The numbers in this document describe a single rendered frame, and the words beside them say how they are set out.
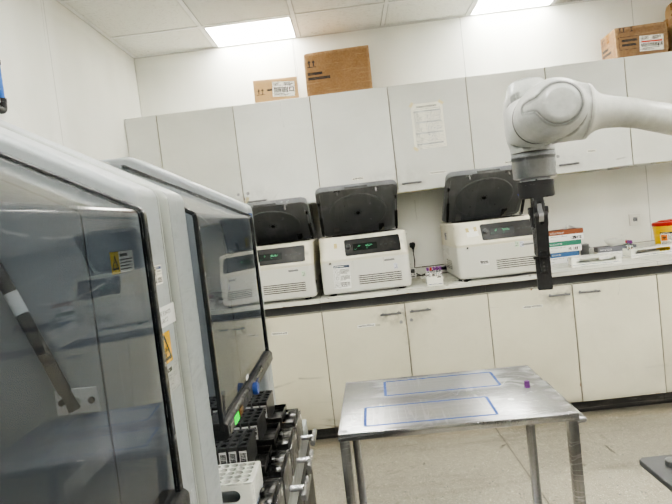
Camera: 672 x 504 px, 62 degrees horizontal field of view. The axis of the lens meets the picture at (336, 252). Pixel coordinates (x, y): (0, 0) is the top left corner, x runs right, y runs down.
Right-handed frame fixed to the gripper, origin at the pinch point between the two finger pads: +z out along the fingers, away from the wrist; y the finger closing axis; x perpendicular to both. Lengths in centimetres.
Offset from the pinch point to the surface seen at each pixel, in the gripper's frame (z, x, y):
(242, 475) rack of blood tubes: 33, 64, -27
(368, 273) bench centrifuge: 18, 82, 206
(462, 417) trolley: 37.2, 21.4, 14.6
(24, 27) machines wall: -123, 209, 96
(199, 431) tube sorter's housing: 17, 62, -43
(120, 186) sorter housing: -25, 61, -58
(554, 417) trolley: 37.8, -0.7, 15.1
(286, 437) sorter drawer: 38, 66, 4
